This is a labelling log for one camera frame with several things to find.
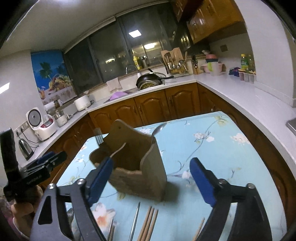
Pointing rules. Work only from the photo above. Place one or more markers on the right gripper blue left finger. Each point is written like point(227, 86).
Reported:
point(97, 180)

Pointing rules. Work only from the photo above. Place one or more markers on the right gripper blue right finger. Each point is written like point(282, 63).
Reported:
point(213, 190)

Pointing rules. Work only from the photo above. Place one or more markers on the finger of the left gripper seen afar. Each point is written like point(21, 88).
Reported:
point(49, 160)

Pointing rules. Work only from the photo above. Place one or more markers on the wooden chopstick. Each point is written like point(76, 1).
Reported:
point(151, 227)
point(199, 230)
point(146, 223)
point(149, 224)

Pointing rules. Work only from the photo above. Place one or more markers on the fork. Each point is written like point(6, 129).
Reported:
point(70, 215)
point(98, 136)

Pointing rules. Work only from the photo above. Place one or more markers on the metal chopstick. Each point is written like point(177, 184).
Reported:
point(134, 223)

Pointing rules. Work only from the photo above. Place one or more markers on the kitchen window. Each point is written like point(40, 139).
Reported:
point(132, 41)

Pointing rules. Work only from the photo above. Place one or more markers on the person's left hand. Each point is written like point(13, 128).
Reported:
point(22, 214)

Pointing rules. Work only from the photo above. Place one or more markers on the steel electric kettle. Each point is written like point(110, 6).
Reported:
point(25, 149)

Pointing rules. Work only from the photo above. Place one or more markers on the white rice cooker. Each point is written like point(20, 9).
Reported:
point(43, 129)

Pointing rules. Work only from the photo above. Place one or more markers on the floral blue tablecloth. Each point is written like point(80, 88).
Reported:
point(222, 148)

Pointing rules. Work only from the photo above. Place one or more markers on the small white steel pot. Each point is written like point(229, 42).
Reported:
point(61, 118)

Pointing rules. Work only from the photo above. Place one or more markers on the wooden utensil holder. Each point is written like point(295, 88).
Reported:
point(138, 167)

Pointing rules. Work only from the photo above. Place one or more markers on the fork in holder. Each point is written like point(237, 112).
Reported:
point(98, 136)

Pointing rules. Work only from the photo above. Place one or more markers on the white pot cooker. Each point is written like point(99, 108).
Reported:
point(82, 103)

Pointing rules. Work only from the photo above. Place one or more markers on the spoon in holder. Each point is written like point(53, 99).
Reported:
point(158, 129)

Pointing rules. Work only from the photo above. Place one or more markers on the tropical fruit poster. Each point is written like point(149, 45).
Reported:
point(51, 76)

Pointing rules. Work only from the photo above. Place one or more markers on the lower wooden cabinets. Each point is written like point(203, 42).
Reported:
point(170, 104)

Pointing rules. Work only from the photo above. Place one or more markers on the wooden cabinets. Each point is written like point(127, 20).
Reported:
point(170, 104)
point(210, 19)

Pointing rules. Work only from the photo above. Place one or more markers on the purple cutting board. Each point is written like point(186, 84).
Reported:
point(116, 95)

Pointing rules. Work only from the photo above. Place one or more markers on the hanging dish towel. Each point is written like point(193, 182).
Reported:
point(113, 85)

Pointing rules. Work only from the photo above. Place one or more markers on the pink and white containers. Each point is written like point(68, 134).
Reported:
point(212, 66)

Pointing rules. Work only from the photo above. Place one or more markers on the black wok pan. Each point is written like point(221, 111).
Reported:
point(154, 78)

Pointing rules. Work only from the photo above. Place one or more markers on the counter utensil rack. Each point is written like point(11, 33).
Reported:
point(174, 62)

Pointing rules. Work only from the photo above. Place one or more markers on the green drink bottle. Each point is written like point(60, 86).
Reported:
point(244, 62)

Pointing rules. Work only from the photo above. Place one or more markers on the upper wooden cabinets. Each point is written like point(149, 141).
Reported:
point(210, 19)

